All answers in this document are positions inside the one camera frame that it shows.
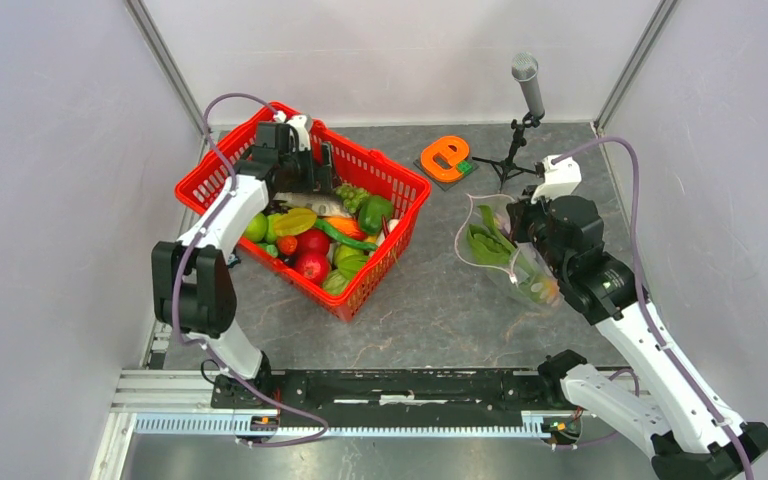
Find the red toy pomegranate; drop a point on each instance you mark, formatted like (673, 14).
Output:
(313, 240)

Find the green toy bell pepper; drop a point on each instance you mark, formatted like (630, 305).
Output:
(372, 211)

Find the clear dotted zip bag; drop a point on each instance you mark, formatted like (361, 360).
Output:
(498, 203)

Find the grey toy fish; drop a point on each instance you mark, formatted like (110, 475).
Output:
(324, 205)

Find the grey microphone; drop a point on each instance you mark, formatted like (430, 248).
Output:
(524, 69)

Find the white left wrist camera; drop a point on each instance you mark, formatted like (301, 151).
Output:
(300, 126)

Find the green toy grape bunch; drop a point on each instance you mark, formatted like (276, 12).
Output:
(352, 196)

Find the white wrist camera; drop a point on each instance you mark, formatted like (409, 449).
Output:
(300, 126)
(560, 178)

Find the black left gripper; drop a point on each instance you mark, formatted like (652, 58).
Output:
(318, 179)

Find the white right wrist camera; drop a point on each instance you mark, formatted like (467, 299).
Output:
(560, 178)

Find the green toy leafy vegetable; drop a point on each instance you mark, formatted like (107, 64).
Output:
(489, 247)

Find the yellow toy starfruit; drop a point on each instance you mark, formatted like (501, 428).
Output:
(295, 222)

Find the green toy apple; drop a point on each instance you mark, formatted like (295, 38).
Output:
(257, 228)

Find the black microphone tripod stand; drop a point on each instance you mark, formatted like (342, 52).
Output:
(507, 168)

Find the purple toy eggplant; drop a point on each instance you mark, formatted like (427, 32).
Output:
(539, 288)

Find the orange letter e block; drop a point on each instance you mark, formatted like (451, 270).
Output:
(446, 160)

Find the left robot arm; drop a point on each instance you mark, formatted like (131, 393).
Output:
(192, 288)

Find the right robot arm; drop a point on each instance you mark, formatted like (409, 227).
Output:
(686, 430)

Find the light green toy cabbage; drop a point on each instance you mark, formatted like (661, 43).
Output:
(347, 262)

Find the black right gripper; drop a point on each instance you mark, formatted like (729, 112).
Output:
(520, 210)

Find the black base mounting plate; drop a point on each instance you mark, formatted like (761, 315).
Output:
(394, 398)

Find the red plastic shopping basket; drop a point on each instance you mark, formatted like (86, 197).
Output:
(366, 168)

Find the red toy apple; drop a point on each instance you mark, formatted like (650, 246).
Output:
(312, 266)

